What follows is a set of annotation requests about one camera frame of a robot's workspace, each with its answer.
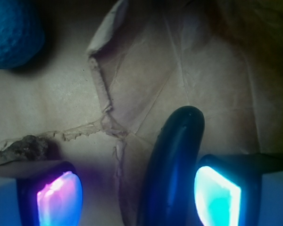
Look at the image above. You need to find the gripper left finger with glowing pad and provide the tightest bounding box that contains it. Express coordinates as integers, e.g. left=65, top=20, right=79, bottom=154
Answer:
left=0, top=161, right=83, bottom=226

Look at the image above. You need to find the brown paper bag bin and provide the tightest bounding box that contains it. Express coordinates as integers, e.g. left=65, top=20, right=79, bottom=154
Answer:
left=0, top=0, right=283, bottom=226

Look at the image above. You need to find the brown rock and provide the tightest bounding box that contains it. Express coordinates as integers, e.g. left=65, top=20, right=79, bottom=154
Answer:
left=0, top=135, right=49, bottom=161

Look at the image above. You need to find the dark green plastic pickle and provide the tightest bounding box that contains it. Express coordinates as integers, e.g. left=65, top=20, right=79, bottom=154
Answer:
left=136, top=106, right=205, bottom=226

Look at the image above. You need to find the blue dimpled foam ball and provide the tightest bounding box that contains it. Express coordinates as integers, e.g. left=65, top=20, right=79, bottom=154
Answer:
left=0, top=0, right=45, bottom=69

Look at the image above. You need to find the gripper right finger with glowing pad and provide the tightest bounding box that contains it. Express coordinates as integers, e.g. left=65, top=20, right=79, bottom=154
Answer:
left=194, top=153, right=283, bottom=226

